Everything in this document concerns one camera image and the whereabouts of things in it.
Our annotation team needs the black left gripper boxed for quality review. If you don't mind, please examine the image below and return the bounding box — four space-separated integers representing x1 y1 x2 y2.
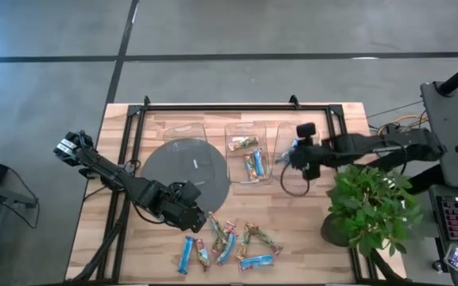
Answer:
159 180 208 234

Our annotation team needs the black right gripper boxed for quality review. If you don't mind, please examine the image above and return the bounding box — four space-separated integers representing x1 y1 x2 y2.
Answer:
289 122 328 182

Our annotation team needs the green granola bar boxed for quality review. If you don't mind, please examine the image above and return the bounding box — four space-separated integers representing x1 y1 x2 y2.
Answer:
207 211 227 239
252 226 285 257
235 222 258 261
227 135 260 153

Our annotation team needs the red granola bar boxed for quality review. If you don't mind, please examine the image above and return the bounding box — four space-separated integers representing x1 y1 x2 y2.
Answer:
194 238 212 272
211 219 237 252

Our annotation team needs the clear plastic tray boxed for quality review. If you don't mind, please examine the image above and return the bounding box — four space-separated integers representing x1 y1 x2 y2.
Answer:
161 122 216 187
223 121 274 185
271 122 321 187

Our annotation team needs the grey round mat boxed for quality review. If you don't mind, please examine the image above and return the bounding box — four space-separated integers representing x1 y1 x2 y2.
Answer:
140 137 230 214

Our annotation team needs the green potted plant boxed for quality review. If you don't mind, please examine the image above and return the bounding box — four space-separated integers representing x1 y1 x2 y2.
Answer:
319 164 425 258

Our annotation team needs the grey equipment cart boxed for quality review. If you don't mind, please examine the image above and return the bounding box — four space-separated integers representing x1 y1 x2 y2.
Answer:
419 81 458 190

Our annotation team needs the dark desk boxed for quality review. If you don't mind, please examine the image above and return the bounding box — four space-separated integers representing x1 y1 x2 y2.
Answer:
427 184 458 286

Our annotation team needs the black looped cable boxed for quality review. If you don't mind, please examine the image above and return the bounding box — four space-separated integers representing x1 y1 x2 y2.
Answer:
279 162 312 198

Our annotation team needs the black aluminium rig frame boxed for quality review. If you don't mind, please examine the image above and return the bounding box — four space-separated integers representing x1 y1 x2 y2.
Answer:
68 103 407 285

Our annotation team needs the thin grey floor cable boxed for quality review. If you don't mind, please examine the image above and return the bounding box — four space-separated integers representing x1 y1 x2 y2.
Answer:
367 100 424 119

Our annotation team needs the yellow and grey cable bundle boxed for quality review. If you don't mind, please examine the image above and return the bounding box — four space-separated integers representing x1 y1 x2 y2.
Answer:
367 114 429 138

